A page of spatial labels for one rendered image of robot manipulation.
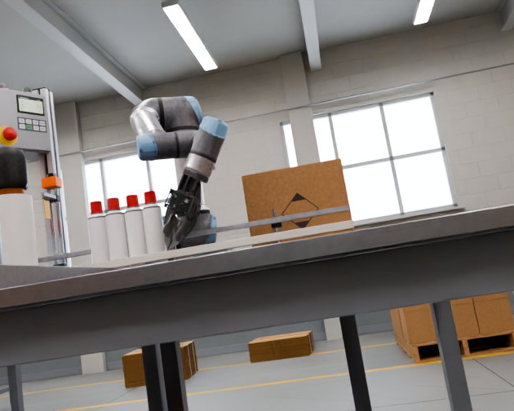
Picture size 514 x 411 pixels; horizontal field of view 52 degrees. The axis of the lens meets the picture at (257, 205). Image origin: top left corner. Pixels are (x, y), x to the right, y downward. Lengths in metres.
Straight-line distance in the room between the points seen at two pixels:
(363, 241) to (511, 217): 0.14
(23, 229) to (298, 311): 0.81
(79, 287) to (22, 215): 0.69
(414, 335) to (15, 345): 4.03
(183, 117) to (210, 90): 5.50
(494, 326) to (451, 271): 4.06
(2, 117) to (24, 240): 0.56
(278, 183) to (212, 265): 1.05
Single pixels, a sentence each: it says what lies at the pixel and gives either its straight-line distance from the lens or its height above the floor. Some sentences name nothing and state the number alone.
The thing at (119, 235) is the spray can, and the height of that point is 0.98.
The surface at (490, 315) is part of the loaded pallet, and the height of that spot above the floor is 0.28.
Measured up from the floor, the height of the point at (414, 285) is 0.77.
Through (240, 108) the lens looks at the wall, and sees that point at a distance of 7.16.
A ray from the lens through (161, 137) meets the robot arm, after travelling 1.48.
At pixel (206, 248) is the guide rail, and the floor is 0.90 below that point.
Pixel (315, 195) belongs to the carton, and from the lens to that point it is 1.55.
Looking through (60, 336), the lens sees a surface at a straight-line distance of 0.63.
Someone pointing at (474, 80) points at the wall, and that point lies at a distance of 7.29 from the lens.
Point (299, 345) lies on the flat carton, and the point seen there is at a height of 0.12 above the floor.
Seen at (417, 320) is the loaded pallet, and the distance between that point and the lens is 4.50.
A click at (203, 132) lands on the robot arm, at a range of 1.40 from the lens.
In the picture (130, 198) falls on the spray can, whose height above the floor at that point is 1.07.
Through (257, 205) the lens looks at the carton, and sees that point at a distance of 1.56.
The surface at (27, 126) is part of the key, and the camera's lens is 1.73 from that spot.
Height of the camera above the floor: 0.79
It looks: 8 degrees up
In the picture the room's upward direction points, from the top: 9 degrees counter-clockwise
